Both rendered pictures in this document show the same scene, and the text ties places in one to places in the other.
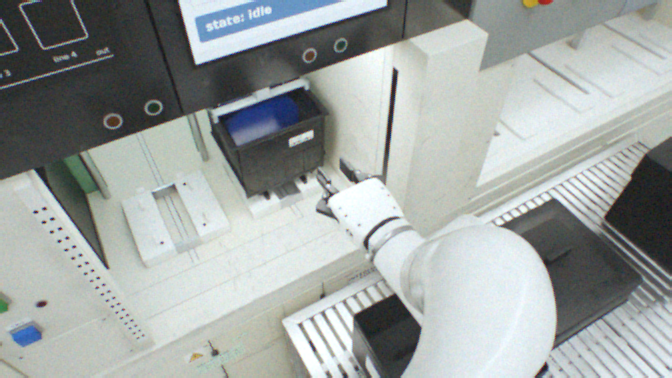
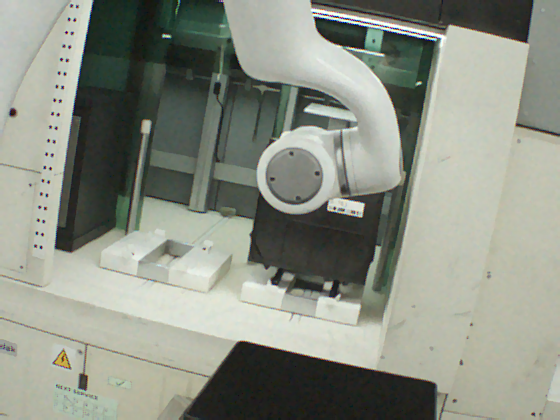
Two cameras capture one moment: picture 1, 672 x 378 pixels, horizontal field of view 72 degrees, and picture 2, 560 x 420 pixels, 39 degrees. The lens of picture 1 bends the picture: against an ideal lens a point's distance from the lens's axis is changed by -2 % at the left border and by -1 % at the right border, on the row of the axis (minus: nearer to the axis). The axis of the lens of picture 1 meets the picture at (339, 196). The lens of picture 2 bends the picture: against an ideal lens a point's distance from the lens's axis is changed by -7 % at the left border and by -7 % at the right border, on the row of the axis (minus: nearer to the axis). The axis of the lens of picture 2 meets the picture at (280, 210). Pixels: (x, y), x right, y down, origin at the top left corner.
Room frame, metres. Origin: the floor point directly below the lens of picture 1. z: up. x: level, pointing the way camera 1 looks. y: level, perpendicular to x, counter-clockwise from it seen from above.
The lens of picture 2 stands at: (-0.42, -0.68, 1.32)
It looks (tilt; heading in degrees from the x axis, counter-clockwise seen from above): 11 degrees down; 37
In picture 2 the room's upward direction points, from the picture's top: 11 degrees clockwise
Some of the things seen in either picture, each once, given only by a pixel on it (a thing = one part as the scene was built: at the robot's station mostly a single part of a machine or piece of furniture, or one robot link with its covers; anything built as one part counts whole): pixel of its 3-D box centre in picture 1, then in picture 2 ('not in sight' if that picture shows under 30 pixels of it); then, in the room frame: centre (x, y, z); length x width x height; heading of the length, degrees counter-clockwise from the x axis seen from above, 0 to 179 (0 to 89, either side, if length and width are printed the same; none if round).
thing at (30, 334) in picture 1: (27, 334); not in sight; (0.30, 0.49, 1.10); 0.03 x 0.02 x 0.03; 120
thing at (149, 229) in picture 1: (174, 214); (168, 256); (0.70, 0.41, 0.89); 0.22 x 0.21 x 0.04; 30
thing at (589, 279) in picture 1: (550, 266); not in sight; (0.59, -0.51, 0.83); 0.29 x 0.29 x 0.13; 29
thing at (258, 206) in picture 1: (274, 173); (306, 287); (0.84, 0.17, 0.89); 0.22 x 0.21 x 0.04; 30
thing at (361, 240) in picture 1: (368, 215); not in sight; (0.47, -0.05, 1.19); 0.11 x 0.10 x 0.07; 31
